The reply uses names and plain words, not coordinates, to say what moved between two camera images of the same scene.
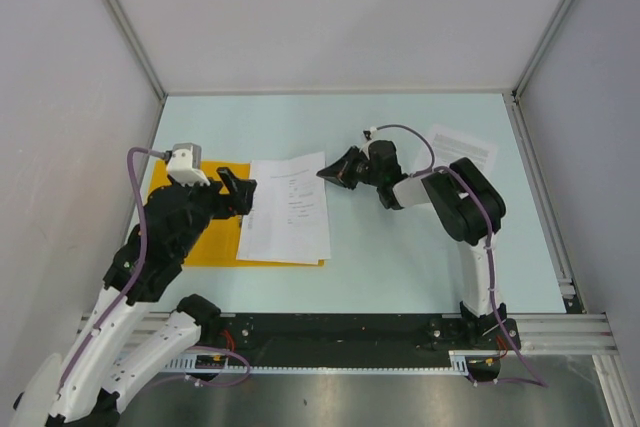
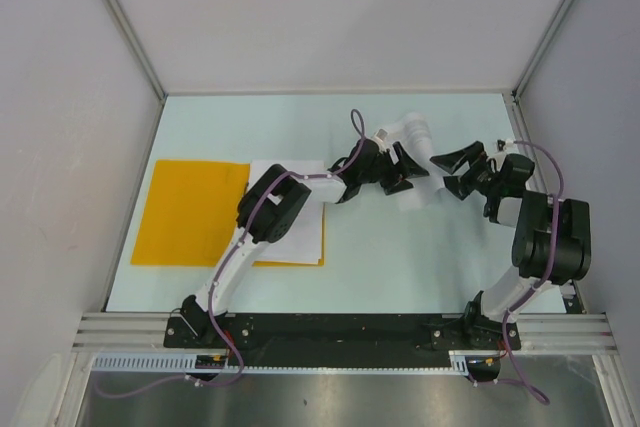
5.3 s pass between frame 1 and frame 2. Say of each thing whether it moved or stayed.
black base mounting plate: stayed
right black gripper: moved
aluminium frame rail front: stayed
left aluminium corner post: stayed
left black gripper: moved
